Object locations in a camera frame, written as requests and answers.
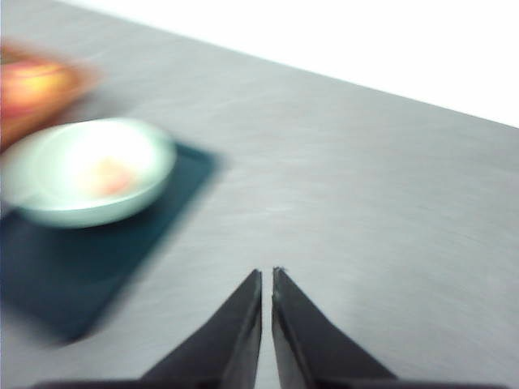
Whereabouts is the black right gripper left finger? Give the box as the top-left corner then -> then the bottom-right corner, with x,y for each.
139,269 -> 262,389

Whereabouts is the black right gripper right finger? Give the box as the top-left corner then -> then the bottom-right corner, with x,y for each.
272,267 -> 400,389

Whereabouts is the orange egg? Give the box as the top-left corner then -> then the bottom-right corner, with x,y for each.
90,157 -> 133,196

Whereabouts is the green ceramic bowl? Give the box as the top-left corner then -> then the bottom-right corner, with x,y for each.
0,118 -> 178,229

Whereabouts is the brown wicker basket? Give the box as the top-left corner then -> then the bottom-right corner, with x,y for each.
1,42 -> 102,152

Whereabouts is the dark rectangular tray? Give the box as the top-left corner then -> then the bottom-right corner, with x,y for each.
0,142 -> 225,343

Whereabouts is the red yellow apple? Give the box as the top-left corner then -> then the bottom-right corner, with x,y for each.
2,59 -> 79,113

